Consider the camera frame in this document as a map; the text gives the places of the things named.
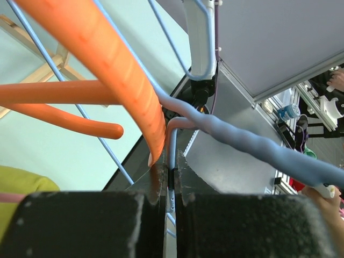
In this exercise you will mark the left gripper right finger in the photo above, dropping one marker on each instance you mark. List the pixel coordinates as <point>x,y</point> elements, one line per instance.
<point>213,224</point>

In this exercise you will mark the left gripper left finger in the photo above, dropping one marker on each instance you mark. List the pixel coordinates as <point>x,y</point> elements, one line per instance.
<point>129,223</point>

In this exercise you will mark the light blue wire hanger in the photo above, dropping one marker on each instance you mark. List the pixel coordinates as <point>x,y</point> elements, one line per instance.
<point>201,33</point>

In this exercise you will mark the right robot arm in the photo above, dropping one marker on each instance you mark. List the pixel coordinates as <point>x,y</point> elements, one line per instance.
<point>203,90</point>

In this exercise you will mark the yellow trousers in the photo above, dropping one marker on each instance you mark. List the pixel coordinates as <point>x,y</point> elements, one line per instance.
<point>21,182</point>

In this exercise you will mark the orange plastic hanger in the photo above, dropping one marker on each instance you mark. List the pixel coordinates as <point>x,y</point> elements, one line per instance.
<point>82,28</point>

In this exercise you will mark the blue patterned cup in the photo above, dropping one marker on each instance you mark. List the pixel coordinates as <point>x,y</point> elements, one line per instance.
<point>288,112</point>

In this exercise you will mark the person in background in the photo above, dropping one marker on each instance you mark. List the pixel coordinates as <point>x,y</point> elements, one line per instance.
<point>322,98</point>

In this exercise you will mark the pink wire hanger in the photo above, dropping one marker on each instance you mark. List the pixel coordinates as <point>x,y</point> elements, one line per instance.
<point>11,197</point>

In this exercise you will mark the wooden clothes rack frame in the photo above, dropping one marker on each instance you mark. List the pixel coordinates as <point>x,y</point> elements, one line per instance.
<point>18,61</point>

